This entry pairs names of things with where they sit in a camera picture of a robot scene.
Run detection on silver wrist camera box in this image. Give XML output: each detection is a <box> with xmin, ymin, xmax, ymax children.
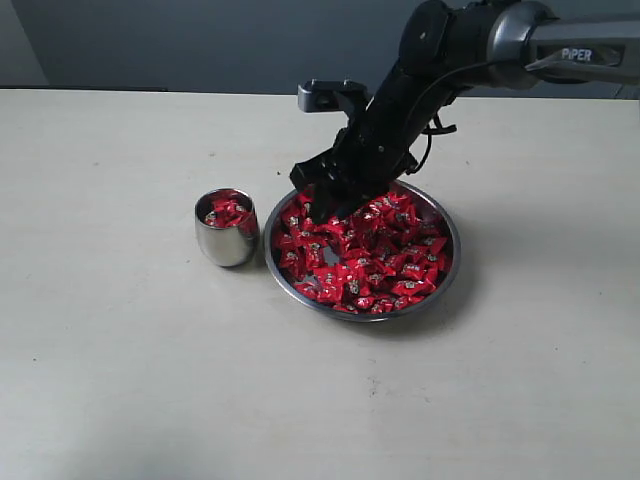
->
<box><xmin>297</xmin><ymin>79</ymin><xmax>372</xmax><ymax>117</ymax></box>

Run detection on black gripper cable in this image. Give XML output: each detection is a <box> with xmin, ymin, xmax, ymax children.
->
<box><xmin>404</xmin><ymin>59</ymin><xmax>501</xmax><ymax>176</ymax></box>

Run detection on red candies inside cup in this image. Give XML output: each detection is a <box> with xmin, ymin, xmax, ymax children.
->
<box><xmin>204</xmin><ymin>195</ymin><xmax>251</xmax><ymax>229</ymax></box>

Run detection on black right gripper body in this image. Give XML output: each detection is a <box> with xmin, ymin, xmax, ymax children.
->
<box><xmin>290</xmin><ymin>65</ymin><xmax>450</xmax><ymax>194</ymax></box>

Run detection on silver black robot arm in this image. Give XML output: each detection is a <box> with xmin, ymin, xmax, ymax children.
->
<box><xmin>290</xmin><ymin>1</ymin><xmax>639</xmax><ymax>224</ymax></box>

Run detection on stainless steel cup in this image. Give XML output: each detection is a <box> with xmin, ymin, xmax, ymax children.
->
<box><xmin>194</xmin><ymin>188</ymin><xmax>260</xmax><ymax>268</ymax></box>

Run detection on pile of red wrapped candies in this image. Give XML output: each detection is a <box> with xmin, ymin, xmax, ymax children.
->
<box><xmin>272</xmin><ymin>184</ymin><xmax>451</xmax><ymax>315</ymax></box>

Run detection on round steel bowl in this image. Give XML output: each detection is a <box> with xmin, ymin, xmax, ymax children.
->
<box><xmin>262</xmin><ymin>172</ymin><xmax>462</xmax><ymax>323</ymax></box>

